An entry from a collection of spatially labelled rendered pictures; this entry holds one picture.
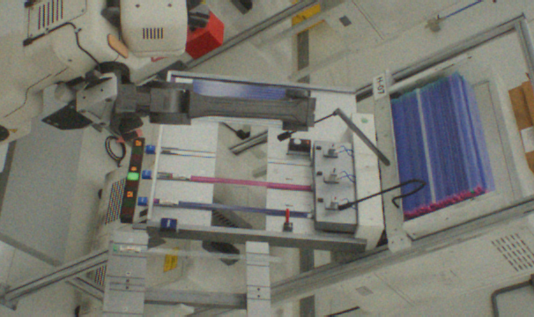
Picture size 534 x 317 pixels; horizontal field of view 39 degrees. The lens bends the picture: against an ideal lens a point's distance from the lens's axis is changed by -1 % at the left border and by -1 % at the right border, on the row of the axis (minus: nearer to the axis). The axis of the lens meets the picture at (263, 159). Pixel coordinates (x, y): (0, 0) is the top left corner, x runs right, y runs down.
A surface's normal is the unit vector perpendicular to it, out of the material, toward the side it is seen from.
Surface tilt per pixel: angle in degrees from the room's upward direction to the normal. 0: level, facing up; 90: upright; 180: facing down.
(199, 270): 0
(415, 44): 90
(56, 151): 0
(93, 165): 0
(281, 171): 47
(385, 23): 90
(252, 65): 90
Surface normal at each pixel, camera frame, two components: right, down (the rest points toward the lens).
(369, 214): 0.11, -0.62
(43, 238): 0.81, -0.36
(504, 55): -0.59, -0.52
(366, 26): -0.02, 0.78
